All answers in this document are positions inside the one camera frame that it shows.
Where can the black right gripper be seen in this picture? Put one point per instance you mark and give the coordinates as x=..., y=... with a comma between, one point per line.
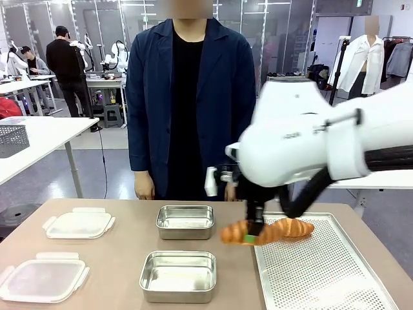
x=255, y=206

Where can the golden brown croissant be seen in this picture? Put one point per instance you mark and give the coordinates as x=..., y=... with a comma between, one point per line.
x=297, y=227
x=234, y=232

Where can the translucent plastic clip lid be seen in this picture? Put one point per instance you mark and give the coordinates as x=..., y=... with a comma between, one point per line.
x=79, y=224
x=42, y=279

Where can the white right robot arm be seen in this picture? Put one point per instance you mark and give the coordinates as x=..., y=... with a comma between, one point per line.
x=290, y=129

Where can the rectangular stainless steel container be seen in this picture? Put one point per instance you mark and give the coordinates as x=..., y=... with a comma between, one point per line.
x=184, y=219
x=177, y=274

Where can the person's left hand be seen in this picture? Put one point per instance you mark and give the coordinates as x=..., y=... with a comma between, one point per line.
x=230, y=194

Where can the person's right hand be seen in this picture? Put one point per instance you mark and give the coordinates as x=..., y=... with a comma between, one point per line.
x=145, y=185

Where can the perforated metal baking tray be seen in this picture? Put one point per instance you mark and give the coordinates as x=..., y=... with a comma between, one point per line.
x=322, y=274

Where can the white height-adjustable table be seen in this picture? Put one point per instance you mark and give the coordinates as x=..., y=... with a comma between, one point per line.
x=387, y=184

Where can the person in navy jacket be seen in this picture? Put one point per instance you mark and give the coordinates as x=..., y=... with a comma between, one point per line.
x=193, y=97

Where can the black tripod stand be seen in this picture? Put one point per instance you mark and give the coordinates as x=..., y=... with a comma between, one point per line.
x=341, y=58

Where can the mannequin with white shirt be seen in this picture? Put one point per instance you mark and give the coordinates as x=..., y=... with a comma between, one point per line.
x=371, y=61

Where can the clothes rack with garments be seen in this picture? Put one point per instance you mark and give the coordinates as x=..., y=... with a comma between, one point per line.
x=400, y=58

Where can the white table with T-legs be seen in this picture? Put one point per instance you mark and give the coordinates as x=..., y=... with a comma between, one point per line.
x=48, y=139

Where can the dark grey plastic stool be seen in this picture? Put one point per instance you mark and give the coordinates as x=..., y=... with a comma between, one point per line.
x=19, y=214

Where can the standing person in black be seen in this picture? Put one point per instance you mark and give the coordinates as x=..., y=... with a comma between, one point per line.
x=64, y=61

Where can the grey perforated basket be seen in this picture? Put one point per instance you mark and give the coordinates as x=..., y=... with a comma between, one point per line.
x=13, y=140

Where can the seated person grey hoodie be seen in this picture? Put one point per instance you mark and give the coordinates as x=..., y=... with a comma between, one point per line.
x=37, y=66

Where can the red cloth item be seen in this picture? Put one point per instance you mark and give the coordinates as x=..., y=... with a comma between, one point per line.
x=8, y=108

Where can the white background work table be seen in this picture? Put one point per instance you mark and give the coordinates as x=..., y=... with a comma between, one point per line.
x=19, y=85

